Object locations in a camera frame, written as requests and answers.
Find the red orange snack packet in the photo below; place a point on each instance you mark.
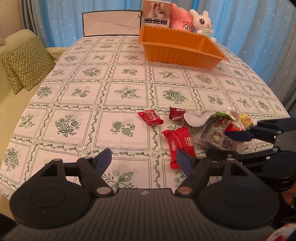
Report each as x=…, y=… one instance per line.
x=232, y=127

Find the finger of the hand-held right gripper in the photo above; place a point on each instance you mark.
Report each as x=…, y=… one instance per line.
x=238, y=135
x=222, y=154

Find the yellow snack packet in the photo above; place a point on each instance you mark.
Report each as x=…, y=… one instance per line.
x=246, y=120

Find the pink plush toy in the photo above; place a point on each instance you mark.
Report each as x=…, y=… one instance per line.
x=181, y=19

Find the orange plastic tray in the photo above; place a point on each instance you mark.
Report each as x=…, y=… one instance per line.
x=175, y=49

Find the green zigzag cushion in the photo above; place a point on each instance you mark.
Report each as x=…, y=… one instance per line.
x=11, y=80
x=30, y=61

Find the blue star curtain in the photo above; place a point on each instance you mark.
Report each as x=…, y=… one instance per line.
x=254, y=30

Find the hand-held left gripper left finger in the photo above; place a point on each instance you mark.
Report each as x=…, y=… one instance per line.
x=103, y=160

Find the grey star curtain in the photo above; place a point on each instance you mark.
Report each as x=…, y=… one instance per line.
x=13, y=14

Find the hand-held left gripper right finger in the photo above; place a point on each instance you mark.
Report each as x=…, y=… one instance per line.
x=184, y=159

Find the white snack packet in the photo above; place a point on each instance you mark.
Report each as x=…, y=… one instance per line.
x=196, y=118

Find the cream sofa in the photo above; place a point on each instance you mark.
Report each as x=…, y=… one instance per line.
x=13, y=109

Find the white rabbit plush toy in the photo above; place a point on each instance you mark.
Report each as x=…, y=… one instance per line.
x=202, y=22

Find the small red snack packet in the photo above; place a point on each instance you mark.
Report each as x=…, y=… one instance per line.
x=150, y=117

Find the green snack packet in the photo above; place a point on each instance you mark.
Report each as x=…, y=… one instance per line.
x=220, y=115

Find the white cardboard box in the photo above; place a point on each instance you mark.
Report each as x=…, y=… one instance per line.
x=111, y=23

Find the dark red snack packet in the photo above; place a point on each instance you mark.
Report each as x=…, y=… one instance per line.
x=177, y=114

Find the large red snack packet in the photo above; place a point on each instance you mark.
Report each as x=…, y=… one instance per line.
x=179, y=142

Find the red printed clothing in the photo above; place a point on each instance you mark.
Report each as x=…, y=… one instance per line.
x=285, y=234

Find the humidifier product box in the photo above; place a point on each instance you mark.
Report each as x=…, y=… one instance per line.
x=156, y=14

